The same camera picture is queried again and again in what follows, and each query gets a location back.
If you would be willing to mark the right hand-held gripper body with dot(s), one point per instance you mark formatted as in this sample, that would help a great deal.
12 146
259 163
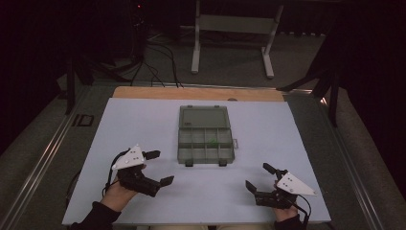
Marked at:
293 185

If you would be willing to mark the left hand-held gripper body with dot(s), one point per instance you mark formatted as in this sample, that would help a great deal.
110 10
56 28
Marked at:
130 159

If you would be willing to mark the grey plastic compartment box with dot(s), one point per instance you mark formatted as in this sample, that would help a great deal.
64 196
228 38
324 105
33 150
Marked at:
204 140

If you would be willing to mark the person's right hand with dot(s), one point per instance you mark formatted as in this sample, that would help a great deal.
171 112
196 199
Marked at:
284 214

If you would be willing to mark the person's left hand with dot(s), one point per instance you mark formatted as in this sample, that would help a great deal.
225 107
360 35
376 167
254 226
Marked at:
116 196

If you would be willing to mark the white foam board mat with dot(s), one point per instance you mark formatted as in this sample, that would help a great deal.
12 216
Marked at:
143 127

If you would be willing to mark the person's right black sleeve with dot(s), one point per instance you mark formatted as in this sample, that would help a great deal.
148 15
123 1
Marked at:
288 224

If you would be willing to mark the black tripod stand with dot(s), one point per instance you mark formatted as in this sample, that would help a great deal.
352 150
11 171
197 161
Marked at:
333 96
71 86

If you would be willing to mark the white metal stand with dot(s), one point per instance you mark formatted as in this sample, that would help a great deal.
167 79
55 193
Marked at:
234 24

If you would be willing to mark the metal floor rail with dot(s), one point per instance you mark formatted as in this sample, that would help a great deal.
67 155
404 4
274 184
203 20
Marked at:
351 172
38 166

